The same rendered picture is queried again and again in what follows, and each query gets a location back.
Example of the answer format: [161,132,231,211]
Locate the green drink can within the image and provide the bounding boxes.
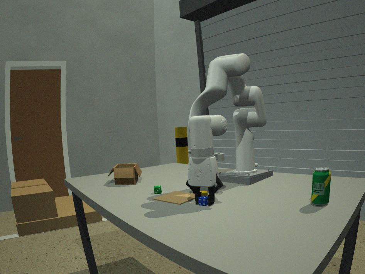
[311,167,331,206]

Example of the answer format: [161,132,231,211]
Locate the tan square mat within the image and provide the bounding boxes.
[153,191,195,205]

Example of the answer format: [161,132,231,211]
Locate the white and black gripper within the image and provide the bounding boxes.
[186,155,223,206]

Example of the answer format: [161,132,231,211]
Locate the blue die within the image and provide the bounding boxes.
[198,196,208,206]

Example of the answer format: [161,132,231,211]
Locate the green die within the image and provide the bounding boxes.
[154,186,162,194]

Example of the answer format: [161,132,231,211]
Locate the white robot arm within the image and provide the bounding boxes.
[188,53,267,174]

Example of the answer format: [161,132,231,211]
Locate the brown cardboard box with flaps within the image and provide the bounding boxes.
[108,163,142,185]

